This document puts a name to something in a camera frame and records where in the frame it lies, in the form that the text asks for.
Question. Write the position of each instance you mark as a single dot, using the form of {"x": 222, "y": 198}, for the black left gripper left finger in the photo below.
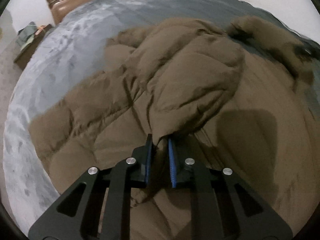
{"x": 97, "y": 204}

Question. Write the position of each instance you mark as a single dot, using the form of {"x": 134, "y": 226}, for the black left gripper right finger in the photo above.
{"x": 223, "y": 206}

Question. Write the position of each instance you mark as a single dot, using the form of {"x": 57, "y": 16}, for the grey plush bed blanket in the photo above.
{"x": 74, "y": 51}

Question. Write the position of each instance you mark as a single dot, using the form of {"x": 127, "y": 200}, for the brown puffer jacket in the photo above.
{"x": 238, "y": 96}

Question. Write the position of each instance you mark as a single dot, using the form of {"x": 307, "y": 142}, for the dark wooden nightstand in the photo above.
{"x": 30, "y": 46}

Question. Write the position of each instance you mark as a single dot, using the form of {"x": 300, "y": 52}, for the green clothes pile on nightstand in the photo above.
{"x": 27, "y": 35}

